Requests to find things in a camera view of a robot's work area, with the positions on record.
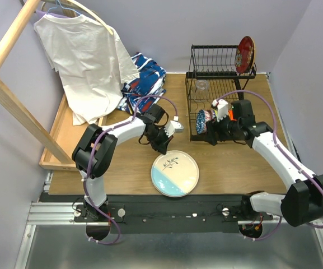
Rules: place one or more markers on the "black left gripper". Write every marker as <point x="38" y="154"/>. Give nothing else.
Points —
<point x="159" y="139"/>

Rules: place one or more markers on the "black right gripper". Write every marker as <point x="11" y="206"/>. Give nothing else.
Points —
<point x="213" y="125"/>

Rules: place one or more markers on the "red patterned bowl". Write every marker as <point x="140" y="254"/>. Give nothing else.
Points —
<point x="202" y="118"/>

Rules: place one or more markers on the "orange-red bowl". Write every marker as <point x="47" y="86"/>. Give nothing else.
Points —
<point x="230" y="114"/>

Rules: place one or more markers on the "white and blue plate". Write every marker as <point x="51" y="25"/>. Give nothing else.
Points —
<point x="174" y="174"/>

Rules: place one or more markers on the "clear faceted drinking glass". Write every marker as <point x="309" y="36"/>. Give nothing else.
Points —
<point x="201" y="90"/>

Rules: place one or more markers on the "red floral plate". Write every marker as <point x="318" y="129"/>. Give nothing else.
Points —
<point x="244" y="58"/>

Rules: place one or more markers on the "yellow patterned dark-rimmed plate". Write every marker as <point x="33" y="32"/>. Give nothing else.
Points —
<point x="254" y="53"/>

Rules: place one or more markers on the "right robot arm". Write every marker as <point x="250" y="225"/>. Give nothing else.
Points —
<point x="303" y="201"/>

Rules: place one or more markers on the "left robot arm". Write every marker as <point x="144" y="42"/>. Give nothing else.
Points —
<point x="95" y="149"/>

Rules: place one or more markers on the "blue patterned cloth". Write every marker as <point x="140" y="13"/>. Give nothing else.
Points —
<point x="142" y="92"/>

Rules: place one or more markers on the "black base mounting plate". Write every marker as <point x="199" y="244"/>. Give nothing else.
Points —
<point x="194" y="213"/>

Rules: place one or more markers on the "white t-shirt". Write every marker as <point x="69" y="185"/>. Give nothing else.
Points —
<point x="93" y="65"/>

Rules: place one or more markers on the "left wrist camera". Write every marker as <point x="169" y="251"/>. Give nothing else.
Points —
<point x="173" y="126"/>

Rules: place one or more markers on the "black wire dish rack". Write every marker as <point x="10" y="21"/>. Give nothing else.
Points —
<point x="216" y="64"/>

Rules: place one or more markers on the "aluminium rail frame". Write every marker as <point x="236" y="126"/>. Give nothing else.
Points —
<point x="53" y="239"/>

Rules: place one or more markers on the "wooden clothes rack frame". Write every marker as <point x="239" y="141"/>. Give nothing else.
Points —
<point x="29" y="90"/>

